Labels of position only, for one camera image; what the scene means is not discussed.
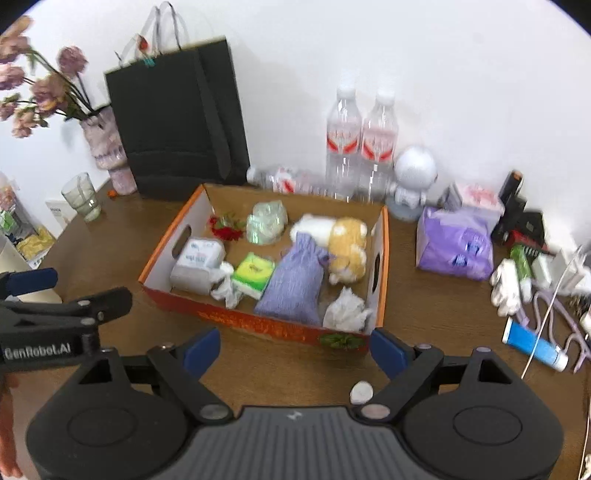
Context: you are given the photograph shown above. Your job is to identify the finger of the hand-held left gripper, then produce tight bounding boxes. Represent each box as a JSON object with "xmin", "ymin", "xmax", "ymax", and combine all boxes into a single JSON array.
[
  {"xmin": 0, "ymin": 268, "xmax": 59, "ymax": 298},
  {"xmin": 60, "ymin": 287, "xmax": 134, "ymax": 324}
]

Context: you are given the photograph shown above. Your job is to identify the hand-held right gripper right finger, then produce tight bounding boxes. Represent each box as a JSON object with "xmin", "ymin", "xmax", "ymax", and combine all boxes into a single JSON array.
[{"xmin": 353, "ymin": 327, "xmax": 513, "ymax": 422}]

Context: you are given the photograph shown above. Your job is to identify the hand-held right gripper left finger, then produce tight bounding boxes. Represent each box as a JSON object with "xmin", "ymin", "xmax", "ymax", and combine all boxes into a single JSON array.
[{"xmin": 76, "ymin": 328, "xmax": 234, "ymax": 423}]

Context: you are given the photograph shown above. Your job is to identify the white tissue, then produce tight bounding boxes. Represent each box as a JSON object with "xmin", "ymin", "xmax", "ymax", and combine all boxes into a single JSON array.
[
  {"xmin": 210, "ymin": 261, "xmax": 243, "ymax": 309},
  {"xmin": 322, "ymin": 286, "xmax": 374, "ymax": 333}
]

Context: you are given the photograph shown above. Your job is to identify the white tissue pack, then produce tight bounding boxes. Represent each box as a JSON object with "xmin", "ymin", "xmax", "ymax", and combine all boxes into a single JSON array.
[{"xmin": 169, "ymin": 237, "xmax": 227, "ymax": 295}]

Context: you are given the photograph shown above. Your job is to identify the green tissue pack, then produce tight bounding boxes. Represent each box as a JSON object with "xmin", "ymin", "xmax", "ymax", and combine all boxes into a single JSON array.
[{"xmin": 232, "ymin": 253, "xmax": 276, "ymax": 300}]

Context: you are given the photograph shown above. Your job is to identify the purple drawstring pouch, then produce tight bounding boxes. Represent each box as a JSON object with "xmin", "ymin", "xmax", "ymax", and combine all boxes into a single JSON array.
[{"xmin": 254, "ymin": 232, "xmax": 333, "ymax": 328}]

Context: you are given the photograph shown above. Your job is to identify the orange-rimmed cardboard box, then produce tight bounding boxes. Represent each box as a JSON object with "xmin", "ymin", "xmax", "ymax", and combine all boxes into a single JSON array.
[{"xmin": 139, "ymin": 183, "xmax": 391, "ymax": 352}]

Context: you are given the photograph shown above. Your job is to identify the clear plastic container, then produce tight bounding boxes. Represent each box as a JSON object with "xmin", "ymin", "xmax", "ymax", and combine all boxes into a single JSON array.
[{"xmin": 0, "ymin": 173, "xmax": 28, "ymax": 241}]

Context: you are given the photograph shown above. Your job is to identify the person's left hand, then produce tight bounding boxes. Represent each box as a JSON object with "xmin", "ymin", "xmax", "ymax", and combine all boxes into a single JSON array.
[{"xmin": 0, "ymin": 375, "xmax": 23, "ymax": 478}]

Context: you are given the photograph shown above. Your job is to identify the beige carton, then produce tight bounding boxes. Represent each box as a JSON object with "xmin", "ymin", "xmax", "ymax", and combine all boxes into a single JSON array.
[{"xmin": 0, "ymin": 234, "xmax": 35, "ymax": 278}]

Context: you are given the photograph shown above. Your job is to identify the yellow packet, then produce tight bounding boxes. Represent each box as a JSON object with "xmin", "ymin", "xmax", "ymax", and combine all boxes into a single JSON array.
[{"xmin": 16, "ymin": 226, "xmax": 57, "ymax": 261}]

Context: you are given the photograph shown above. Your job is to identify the small white round object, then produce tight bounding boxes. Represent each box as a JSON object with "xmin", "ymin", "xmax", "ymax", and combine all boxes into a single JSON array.
[{"xmin": 349, "ymin": 381, "xmax": 375, "ymax": 405}]

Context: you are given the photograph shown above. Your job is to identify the white printed box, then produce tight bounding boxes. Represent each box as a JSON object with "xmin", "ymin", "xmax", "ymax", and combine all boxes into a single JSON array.
[{"xmin": 45, "ymin": 199, "xmax": 72, "ymax": 227}]

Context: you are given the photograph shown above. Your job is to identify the clear glass cup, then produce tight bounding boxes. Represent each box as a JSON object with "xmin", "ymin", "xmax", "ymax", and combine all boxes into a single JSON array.
[{"xmin": 61, "ymin": 172, "xmax": 102, "ymax": 223}]

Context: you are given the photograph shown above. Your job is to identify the white and yellow plush toy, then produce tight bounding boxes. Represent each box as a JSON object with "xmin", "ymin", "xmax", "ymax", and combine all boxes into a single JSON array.
[{"xmin": 289, "ymin": 213, "xmax": 370, "ymax": 284}]

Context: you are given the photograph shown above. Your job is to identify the red artificial flower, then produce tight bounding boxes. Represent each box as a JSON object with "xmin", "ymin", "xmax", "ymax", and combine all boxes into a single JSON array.
[{"xmin": 208, "ymin": 212, "xmax": 247, "ymax": 243}]

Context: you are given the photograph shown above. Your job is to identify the purple tissue pack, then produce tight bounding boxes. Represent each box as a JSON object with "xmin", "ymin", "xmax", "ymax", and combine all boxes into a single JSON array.
[{"xmin": 416, "ymin": 206, "xmax": 497, "ymax": 282}]

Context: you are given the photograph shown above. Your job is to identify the crumpled clear plastic wrap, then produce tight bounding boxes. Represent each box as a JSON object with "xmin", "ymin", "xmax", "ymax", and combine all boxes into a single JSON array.
[{"xmin": 246, "ymin": 200, "xmax": 289, "ymax": 244}]

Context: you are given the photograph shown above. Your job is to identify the blue tube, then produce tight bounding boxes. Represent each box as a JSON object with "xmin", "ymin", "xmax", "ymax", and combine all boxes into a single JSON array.
[{"xmin": 502, "ymin": 318, "xmax": 570, "ymax": 372}]

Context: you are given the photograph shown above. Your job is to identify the pink marbled vase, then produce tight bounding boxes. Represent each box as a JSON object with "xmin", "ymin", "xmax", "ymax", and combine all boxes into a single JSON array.
[{"xmin": 79, "ymin": 107, "xmax": 138, "ymax": 195}]

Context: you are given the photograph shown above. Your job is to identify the green and white tube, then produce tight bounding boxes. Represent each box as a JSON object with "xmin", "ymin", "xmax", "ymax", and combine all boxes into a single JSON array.
[{"xmin": 510, "ymin": 244, "xmax": 536, "ymax": 301}]

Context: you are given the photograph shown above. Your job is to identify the white robot figure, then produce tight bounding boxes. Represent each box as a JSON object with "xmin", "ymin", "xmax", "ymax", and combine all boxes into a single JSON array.
[{"xmin": 385, "ymin": 145, "xmax": 439, "ymax": 222}]

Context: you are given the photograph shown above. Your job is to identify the tissue pack with red print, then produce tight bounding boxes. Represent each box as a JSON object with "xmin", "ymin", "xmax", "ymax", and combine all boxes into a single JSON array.
[{"xmin": 445, "ymin": 182, "xmax": 506, "ymax": 222}]

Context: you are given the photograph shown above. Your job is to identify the black and red tool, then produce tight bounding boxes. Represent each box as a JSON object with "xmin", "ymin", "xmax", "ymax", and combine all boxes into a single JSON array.
[{"xmin": 492, "ymin": 210, "xmax": 557, "ymax": 257}]

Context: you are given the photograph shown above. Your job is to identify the clear water bottle red label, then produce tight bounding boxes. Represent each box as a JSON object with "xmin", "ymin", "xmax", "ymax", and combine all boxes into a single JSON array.
[
  {"xmin": 246, "ymin": 165, "xmax": 328, "ymax": 197},
  {"xmin": 358, "ymin": 89, "xmax": 399, "ymax": 204},
  {"xmin": 325, "ymin": 84, "xmax": 363, "ymax": 201}
]

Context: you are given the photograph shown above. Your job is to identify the black paper bag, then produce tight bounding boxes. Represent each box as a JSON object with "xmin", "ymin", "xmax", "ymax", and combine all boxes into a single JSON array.
[{"xmin": 104, "ymin": 2, "xmax": 252, "ymax": 201}]

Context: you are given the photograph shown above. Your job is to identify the white charger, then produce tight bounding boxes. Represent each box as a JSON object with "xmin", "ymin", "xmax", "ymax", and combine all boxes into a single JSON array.
[{"xmin": 531, "ymin": 247, "xmax": 591, "ymax": 296}]

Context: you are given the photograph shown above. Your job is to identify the dried pink flowers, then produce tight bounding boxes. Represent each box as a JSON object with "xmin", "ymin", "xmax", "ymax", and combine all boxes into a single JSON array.
[{"xmin": 0, "ymin": 16, "xmax": 109, "ymax": 139}]

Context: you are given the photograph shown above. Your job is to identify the black device with orange tip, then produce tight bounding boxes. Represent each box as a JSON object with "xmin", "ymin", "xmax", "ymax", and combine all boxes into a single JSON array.
[{"xmin": 496, "ymin": 170, "xmax": 527, "ymax": 232}]

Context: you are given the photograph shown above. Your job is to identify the thin white cable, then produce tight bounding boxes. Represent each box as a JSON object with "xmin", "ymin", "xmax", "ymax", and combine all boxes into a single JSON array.
[{"xmin": 522, "ymin": 244, "xmax": 587, "ymax": 380}]

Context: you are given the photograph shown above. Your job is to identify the lilac cable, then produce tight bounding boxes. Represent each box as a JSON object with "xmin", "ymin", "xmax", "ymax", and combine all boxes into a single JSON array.
[{"xmin": 517, "ymin": 286, "xmax": 591, "ymax": 374}]

